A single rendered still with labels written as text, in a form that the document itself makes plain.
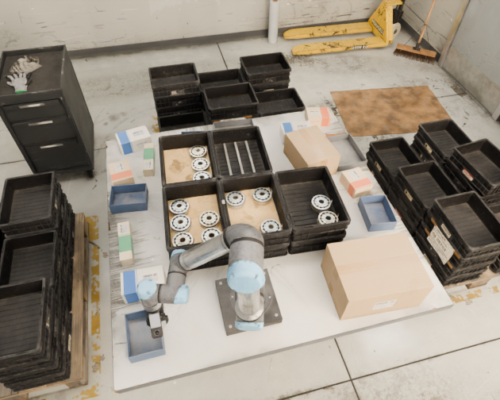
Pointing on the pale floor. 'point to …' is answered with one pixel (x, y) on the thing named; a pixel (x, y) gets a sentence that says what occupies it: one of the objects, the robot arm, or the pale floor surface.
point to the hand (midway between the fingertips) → (160, 328)
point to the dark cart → (47, 113)
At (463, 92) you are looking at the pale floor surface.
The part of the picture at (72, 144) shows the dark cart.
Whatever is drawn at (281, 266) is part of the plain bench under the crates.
